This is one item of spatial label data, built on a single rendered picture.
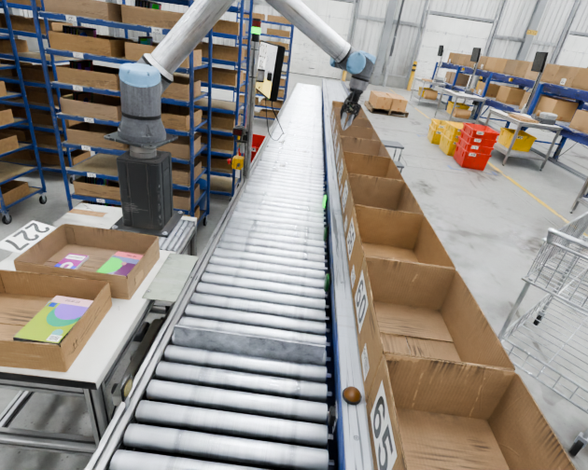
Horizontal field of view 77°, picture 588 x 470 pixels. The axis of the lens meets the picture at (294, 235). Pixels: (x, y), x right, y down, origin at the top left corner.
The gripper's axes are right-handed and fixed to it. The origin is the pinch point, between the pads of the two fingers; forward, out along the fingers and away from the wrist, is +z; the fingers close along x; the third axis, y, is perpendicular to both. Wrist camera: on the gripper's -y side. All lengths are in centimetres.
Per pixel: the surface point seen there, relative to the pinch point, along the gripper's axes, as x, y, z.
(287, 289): -20, 84, 50
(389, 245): 20, 67, 30
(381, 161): 30.0, -10.9, 15.7
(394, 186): 27.6, 28.2, 16.7
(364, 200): 15.8, 27.1, 27.4
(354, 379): -7, 137, 33
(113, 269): -84, 86, 54
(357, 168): 18.1, -12.0, 23.2
